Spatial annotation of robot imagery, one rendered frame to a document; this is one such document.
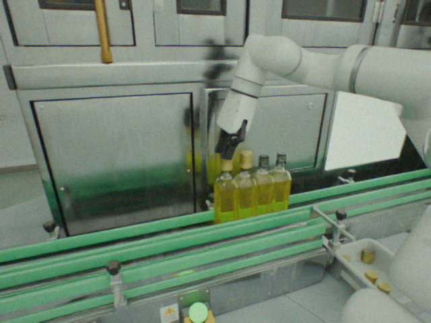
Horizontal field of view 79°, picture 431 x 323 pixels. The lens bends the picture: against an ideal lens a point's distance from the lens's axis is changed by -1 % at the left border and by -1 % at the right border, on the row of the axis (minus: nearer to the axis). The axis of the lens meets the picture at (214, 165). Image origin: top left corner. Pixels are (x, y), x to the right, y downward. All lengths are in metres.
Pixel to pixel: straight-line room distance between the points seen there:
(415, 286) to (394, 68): 0.32
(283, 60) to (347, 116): 0.55
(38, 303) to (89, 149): 0.39
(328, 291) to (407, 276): 0.51
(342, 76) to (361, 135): 0.66
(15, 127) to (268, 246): 3.65
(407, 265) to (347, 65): 0.33
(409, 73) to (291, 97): 0.47
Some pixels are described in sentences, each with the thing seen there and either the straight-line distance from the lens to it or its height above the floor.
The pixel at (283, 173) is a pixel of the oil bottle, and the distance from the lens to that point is 0.80.
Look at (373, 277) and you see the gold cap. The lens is 0.95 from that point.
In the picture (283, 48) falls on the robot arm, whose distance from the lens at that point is 0.59.
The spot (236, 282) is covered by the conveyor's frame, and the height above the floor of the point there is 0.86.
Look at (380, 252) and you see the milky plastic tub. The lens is 1.04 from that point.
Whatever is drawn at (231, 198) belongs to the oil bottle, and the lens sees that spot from 0.75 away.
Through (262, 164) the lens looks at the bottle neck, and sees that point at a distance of 0.76.
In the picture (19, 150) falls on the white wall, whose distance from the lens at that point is 4.12.
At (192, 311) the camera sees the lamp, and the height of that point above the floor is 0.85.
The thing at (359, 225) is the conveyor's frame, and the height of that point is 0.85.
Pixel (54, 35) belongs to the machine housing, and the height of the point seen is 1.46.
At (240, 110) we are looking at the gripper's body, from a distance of 0.64.
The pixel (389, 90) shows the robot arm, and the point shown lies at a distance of 0.52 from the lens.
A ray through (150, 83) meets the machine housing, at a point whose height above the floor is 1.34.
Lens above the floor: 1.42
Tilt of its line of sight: 24 degrees down
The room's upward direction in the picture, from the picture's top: straight up
